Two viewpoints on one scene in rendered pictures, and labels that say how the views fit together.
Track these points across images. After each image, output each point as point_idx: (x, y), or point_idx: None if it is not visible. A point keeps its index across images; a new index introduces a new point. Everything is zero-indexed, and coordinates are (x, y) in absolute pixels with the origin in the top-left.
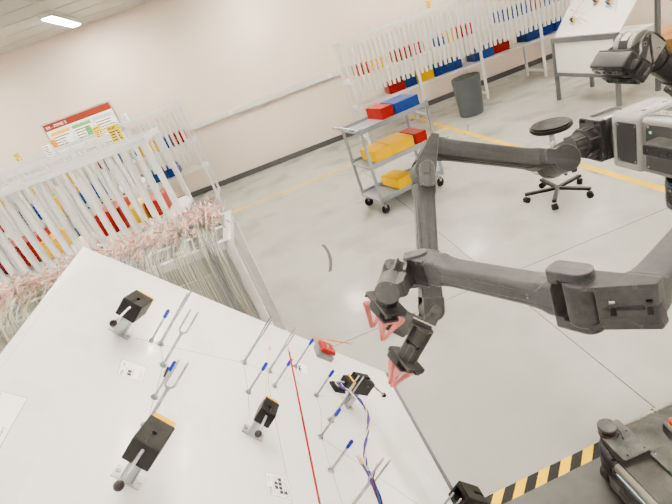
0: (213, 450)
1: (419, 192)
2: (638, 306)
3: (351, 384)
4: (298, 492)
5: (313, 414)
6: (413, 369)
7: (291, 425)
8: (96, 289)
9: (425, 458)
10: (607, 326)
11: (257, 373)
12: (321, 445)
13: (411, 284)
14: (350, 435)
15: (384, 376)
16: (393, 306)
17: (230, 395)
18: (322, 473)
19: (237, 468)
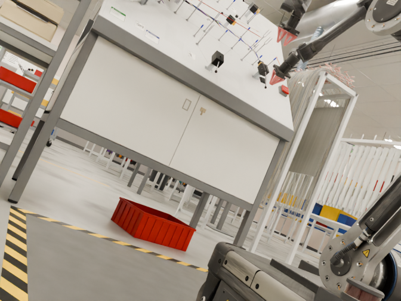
0: (215, 11)
1: (355, 9)
2: None
3: (259, 62)
4: (208, 23)
5: (241, 54)
6: (275, 65)
7: (232, 41)
8: (260, 20)
9: (238, 94)
10: None
11: (251, 47)
12: (228, 45)
13: (292, 6)
14: (237, 63)
15: (289, 126)
16: (287, 24)
17: (236, 30)
18: (216, 36)
19: (211, 13)
